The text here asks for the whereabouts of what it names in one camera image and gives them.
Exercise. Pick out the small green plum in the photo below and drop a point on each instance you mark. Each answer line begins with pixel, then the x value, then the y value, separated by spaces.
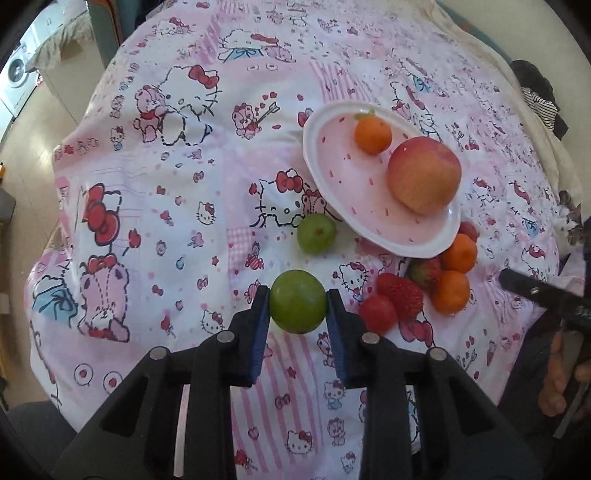
pixel 316 233

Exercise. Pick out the white pink-speckled plate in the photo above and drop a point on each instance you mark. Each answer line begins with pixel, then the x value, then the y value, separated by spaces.
pixel 337 152

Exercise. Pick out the person's right hand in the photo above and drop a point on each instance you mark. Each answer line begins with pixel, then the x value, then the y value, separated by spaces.
pixel 551 374

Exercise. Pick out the teal orange sofa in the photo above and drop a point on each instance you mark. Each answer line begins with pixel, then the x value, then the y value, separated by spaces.
pixel 108 27

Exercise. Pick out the white washing machine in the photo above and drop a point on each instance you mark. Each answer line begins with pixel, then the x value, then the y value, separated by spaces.
pixel 18 76

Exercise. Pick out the pink cartoon printed blanket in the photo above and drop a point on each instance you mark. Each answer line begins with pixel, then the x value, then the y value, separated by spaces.
pixel 184 184

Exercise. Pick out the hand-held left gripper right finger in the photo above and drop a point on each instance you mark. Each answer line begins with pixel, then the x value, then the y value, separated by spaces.
pixel 336 332

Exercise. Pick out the striped black white garment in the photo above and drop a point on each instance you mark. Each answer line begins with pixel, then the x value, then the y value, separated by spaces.
pixel 542 108

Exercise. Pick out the red yellow apple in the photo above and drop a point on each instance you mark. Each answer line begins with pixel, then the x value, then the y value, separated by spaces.
pixel 425 175

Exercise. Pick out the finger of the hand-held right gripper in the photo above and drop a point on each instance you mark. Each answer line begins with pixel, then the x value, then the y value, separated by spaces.
pixel 540 290

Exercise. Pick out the beige ruffled cloth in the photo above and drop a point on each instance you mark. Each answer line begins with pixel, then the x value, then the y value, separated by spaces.
pixel 55 44

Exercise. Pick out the small round red strawberry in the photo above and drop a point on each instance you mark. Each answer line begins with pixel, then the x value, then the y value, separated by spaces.
pixel 468 229

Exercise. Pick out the small orange with green stem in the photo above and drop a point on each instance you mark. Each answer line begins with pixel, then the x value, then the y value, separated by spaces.
pixel 373 134

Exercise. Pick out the cream floral blanket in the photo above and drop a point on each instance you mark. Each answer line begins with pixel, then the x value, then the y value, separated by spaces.
pixel 489 50

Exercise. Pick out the large red strawberry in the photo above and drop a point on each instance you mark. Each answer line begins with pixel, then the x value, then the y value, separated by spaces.
pixel 401 290

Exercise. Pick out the orange mandarin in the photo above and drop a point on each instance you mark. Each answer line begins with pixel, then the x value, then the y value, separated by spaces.
pixel 450 290
pixel 459 253

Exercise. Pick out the large green plum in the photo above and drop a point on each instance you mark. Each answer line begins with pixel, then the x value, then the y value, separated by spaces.
pixel 298 302

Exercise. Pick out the tabby cat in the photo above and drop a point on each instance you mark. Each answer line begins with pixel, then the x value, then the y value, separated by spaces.
pixel 571 221

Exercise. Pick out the grey waste bin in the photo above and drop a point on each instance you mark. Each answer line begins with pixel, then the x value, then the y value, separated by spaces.
pixel 6 207

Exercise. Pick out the red strawberry with green leaves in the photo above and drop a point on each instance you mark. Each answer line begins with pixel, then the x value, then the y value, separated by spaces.
pixel 425 271

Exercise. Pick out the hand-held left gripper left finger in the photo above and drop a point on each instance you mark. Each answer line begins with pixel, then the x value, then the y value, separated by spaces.
pixel 259 323

